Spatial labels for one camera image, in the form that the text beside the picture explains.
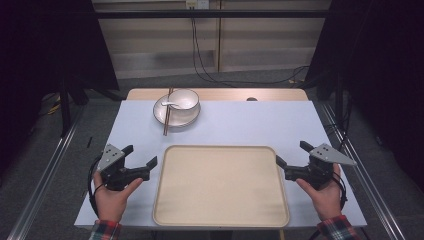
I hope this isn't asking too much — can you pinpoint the light blue table mat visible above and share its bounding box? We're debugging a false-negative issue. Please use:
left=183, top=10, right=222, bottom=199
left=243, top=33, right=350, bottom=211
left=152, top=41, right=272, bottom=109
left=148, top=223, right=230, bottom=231
left=73, top=99, right=368, bottom=231

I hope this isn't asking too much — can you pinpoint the person's right hand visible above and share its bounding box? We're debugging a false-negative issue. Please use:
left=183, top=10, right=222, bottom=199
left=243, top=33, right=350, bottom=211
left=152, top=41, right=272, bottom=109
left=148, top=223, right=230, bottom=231
left=295, top=163, right=344, bottom=222

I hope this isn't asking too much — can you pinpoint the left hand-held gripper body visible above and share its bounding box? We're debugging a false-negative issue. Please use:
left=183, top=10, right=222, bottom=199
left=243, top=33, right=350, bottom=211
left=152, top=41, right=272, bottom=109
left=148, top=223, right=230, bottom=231
left=96, top=143, right=135, bottom=192

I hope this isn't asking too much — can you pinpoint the yellow floor cable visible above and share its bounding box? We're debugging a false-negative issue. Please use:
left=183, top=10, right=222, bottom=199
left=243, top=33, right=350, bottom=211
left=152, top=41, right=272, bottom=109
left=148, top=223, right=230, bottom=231
left=45, top=94, right=63, bottom=116

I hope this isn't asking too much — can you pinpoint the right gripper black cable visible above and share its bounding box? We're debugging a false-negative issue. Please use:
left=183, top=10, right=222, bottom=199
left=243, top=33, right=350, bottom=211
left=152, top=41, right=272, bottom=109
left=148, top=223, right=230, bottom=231
left=331, top=174, right=349, bottom=212

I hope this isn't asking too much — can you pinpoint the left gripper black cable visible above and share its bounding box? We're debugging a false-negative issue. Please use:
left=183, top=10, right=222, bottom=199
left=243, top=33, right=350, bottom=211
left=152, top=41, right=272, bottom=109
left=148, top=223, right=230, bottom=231
left=87, top=154, right=105, bottom=218

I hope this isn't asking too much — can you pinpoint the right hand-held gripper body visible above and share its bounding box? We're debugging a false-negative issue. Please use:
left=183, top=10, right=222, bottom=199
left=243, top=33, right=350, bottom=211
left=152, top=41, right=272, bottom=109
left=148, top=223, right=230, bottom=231
left=307, top=143, right=358, bottom=192

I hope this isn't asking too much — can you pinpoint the beige rectangular tray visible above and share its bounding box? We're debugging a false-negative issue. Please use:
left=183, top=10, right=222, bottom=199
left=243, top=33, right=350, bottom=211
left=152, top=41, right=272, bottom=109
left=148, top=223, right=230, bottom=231
left=152, top=144, right=291, bottom=229

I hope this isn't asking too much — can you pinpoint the white round plate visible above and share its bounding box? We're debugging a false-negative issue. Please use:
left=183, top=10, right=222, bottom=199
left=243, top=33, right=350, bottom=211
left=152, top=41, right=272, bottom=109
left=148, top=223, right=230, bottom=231
left=152, top=94, right=202, bottom=128

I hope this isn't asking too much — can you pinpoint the aluminium frame rail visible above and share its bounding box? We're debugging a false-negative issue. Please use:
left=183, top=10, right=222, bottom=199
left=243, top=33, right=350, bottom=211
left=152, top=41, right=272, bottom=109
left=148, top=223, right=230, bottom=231
left=6, top=105, right=86, bottom=240
left=319, top=102, right=407, bottom=240

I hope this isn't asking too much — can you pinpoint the black horizontal frame bar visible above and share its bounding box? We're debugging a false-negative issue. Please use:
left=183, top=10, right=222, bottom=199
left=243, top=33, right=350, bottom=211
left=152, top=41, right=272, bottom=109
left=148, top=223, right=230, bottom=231
left=59, top=9, right=338, bottom=20

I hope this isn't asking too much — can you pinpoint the white bowl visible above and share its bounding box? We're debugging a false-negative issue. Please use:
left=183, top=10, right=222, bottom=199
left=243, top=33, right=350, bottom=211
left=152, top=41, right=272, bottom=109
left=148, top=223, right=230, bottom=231
left=167, top=88, right=201, bottom=118

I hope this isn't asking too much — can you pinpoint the dark curtain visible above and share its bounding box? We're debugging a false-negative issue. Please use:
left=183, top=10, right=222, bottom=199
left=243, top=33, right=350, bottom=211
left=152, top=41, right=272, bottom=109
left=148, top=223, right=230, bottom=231
left=0, top=0, right=120, bottom=174
left=303, top=0, right=424, bottom=189

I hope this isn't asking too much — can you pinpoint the white wall socket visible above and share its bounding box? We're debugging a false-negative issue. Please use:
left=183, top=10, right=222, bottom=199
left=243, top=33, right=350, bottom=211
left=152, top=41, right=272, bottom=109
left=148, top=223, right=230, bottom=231
left=185, top=0, right=210, bottom=10

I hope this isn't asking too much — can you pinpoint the brown wooden chopstick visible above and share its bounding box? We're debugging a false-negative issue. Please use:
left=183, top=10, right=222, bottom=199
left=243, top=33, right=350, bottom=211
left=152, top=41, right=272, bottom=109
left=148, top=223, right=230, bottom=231
left=162, top=87, right=173, bottom=137
left=164, top=87, right=175, bottom=136

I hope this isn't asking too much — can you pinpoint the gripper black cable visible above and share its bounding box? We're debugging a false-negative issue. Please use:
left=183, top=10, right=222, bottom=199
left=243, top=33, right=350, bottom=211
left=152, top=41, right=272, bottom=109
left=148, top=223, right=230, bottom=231
left=87, top=154, right=105, bottom=218
left=331, top=174, right=349, bottom=212

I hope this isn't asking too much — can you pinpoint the white ceramic spoon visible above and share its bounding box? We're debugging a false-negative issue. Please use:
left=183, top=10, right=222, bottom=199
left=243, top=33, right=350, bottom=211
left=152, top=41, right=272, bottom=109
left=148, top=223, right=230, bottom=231
left=161, top=100, right=183, bottom=110

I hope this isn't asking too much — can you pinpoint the person's left hand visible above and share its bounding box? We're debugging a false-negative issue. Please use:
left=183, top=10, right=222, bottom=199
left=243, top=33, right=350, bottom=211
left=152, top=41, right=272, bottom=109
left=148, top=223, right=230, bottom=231
left=92, top=170, right=144, bottom=224

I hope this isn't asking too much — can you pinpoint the black wall cable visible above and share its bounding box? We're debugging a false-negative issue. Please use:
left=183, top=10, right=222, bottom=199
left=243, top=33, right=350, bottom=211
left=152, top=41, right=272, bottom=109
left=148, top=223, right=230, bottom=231
left=189, top=6, right=311, bottom=86

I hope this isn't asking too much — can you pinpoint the black frame post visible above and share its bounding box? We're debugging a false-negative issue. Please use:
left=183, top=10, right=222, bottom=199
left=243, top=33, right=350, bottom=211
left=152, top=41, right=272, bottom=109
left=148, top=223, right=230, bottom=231
left=58, top=74, right=73, bottom=138

